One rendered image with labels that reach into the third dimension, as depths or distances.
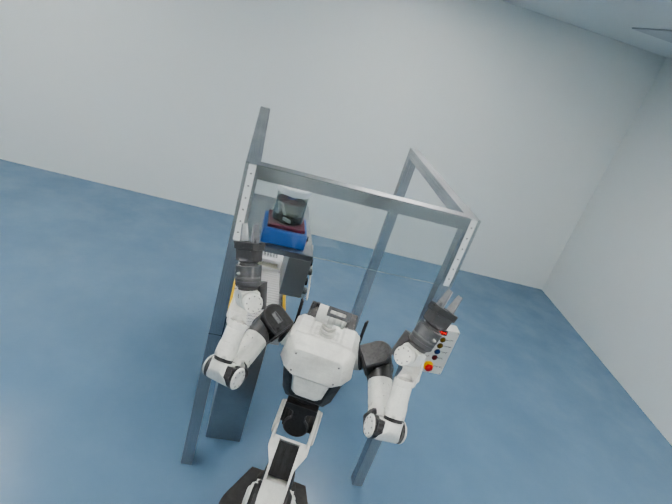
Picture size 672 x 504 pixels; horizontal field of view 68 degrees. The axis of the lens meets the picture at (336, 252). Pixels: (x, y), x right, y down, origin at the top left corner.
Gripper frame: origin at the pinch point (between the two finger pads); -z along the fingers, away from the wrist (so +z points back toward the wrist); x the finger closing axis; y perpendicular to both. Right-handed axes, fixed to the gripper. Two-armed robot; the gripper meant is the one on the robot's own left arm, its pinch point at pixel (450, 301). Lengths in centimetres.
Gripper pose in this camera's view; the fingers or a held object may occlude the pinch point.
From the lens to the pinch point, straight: 169.2
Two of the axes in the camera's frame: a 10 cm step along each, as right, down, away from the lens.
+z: -5.6, 8.2, 1.1
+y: -3.8, -3.7, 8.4
